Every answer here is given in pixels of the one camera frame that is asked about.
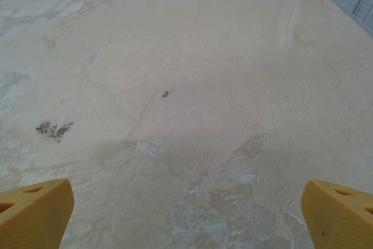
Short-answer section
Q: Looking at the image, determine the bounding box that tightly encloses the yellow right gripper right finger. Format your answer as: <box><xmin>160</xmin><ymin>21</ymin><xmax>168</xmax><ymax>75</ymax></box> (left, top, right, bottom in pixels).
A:
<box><xmin>301</xmin><ymin>180</ymin><xmax>373</xmax><ymax>249</ymax></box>

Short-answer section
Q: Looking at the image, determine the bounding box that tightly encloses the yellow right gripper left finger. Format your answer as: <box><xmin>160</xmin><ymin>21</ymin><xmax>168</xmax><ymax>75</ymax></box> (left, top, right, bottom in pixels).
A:
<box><xmin>0</xmin><ymin>178</ymin><xmax>73</xmax><ymax>249</ymax></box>

